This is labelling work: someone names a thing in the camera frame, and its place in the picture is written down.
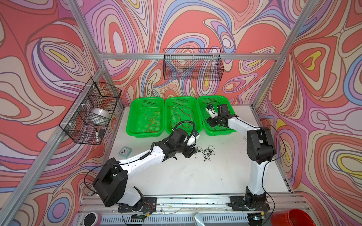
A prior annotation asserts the red orange cable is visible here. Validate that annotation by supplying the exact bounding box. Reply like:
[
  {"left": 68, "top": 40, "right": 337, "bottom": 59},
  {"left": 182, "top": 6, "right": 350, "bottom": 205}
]
[{"left": 167, "top": 105, "right": 196, "bottom": 129}]

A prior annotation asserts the cable bundle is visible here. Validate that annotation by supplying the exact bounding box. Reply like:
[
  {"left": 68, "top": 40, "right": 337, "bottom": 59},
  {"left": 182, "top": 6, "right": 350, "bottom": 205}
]
[{"left": 195, "top": 145, "right": 216, "bottom": 162}]

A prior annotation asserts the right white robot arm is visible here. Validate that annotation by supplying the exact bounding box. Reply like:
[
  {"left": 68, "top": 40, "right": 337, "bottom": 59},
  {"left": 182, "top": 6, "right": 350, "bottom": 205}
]
[{"left": 206, "top": 104, "right": 276, "bottom": 211}]

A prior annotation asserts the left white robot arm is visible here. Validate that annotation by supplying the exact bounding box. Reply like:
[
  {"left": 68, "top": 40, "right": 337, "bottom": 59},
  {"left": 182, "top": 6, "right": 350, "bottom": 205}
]
[{"left": 92, "top": 121, "right": 199, "bottom": 211}]

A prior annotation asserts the right green plastic basket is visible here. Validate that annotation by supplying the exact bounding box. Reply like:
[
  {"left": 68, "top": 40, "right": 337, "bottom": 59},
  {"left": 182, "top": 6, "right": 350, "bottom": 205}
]
[{"left": 197, "top": 96, "right": 235, "bottom": 136}]

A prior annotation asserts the green plastic basket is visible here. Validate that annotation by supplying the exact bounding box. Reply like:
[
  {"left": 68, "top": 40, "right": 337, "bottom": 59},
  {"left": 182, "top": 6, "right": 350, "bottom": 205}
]
[
  {"left": 197, "top": 96, "right": 235, "bottom": 136},
  {"left": 126, "top": 97, "right": 165, "bottom": 138},
  {"left": 164, "top": 97, "right": 203, "bottom": 134}
]

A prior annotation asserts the middle green plastic basket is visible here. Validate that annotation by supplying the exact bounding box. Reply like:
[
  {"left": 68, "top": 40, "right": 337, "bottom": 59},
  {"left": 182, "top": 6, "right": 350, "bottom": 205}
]
[{"left": 164, "top": 97, "right": 203, "bottom": 134}]

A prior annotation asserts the left green plastic basket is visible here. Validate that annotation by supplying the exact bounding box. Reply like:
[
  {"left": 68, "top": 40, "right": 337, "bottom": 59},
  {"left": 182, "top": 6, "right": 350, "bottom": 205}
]
[{"left": 126, "top": 97, "right": 165, "bottom": 138}]

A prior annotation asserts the small green alarm clock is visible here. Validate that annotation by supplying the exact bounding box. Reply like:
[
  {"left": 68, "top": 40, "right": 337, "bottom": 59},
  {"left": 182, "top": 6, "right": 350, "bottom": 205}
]
[{"left": 118, "top": 147, "right": 132, "bottom": 159}]

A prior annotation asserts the grey round speaker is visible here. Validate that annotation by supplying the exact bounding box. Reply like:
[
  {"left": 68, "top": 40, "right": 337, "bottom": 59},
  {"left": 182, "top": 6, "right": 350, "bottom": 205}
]
[{"left": 83, "top": 212, "right": 100, "bottom": 226}]

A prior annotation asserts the red bucket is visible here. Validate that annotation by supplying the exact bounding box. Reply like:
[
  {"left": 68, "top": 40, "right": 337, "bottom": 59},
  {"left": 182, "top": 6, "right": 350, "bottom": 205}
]
[{"left": 271, "top": 209, "right": 313, "bottom": 226}]

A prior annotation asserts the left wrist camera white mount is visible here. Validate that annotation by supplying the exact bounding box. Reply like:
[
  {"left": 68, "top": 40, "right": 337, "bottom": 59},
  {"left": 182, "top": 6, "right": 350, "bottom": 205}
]
[{"left": 187, "top": 130, "right": 200, "bottom": 147}]

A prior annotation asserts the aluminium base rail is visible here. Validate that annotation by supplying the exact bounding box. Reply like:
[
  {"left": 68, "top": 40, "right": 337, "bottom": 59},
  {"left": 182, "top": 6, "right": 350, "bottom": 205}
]
[{"left": 72, "top": 193, "right": 316, "bottom": 226}]

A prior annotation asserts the black wire basket back wall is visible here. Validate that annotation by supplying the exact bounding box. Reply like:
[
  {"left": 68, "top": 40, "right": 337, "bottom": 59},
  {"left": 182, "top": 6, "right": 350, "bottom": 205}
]
[{"left": 163, "top": 47, "right": 224, "bottom": 82}]

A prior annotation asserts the black wire basket wall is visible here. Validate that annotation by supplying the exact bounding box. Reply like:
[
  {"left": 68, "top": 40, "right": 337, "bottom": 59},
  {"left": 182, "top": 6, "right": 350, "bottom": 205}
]
[
  {"left": 59, "top": 78, "right": 122, "bottom": 145},
  {"left": 163, "top": 47, "right": 224, "bottom": 82}
]

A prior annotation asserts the black wire basket left wall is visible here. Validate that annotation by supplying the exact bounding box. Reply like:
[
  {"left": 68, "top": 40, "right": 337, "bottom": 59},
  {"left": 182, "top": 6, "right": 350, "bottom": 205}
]
[{"left": 59, "top": 78, "right": 122, "bottom": 145}]

